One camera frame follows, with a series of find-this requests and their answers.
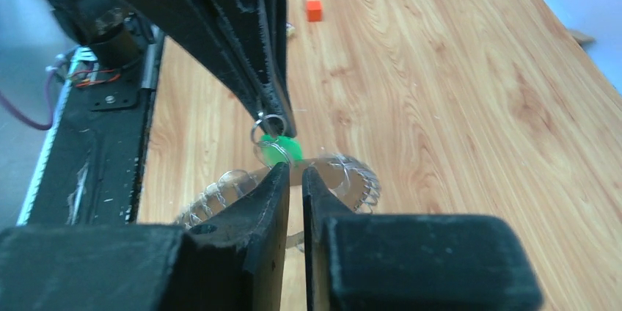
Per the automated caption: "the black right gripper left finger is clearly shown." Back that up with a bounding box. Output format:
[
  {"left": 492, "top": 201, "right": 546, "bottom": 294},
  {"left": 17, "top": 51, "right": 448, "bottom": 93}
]
[{"left": 1, "top": 163, "right": 290, "bottom": 310}]

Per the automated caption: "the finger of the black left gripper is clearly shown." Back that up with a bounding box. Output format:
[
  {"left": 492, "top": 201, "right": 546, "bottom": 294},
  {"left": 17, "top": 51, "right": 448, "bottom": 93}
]
[
  {"left": 208, "top": 0, "right": 297, "bottom": 137},
  {"left": 60, "top": 0, "right": 273, "bottom": 128}
]

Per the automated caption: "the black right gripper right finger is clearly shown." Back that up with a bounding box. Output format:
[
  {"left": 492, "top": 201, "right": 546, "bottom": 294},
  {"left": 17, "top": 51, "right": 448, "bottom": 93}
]
[{"left": 302, "top": 168, "right": 544, "bottom": 310}]

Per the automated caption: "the green key tag with key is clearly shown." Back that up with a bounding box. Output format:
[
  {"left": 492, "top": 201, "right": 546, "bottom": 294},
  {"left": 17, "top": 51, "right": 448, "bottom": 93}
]
[{"left": 256, "top": 134, "right": 304, "bottom": 167}]

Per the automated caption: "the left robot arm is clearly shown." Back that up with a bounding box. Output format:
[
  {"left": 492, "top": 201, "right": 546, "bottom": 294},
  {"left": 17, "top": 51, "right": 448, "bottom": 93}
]
[{"left": 47, "top": 0, "right": 296, "bottom": 137}]

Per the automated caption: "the orange cube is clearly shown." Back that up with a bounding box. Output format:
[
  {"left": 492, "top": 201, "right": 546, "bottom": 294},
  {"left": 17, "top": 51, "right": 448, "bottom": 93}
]
[{"left": 306, "top": 0, "right": 323, "bottom": 22}]

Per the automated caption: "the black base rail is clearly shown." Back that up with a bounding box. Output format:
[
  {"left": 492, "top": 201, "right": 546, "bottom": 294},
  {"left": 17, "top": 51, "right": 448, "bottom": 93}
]
[{"left": 17, "top": 29, "right": 165, "bottom": 225}]

